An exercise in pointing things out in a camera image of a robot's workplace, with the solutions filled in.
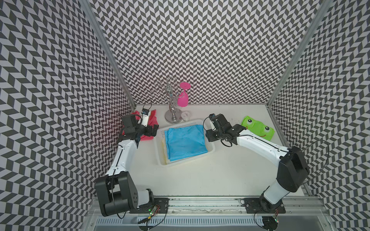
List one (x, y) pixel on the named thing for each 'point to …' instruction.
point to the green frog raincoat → (257, 128)
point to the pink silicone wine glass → (182, 99)
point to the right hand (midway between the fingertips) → (210, 135)
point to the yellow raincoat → (164, 151)
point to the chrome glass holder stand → (173, 115)
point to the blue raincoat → (184, 141)
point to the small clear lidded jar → (185, 116)
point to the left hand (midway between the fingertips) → (149, 124)
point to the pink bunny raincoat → (152, 121)
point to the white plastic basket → (161, 135)
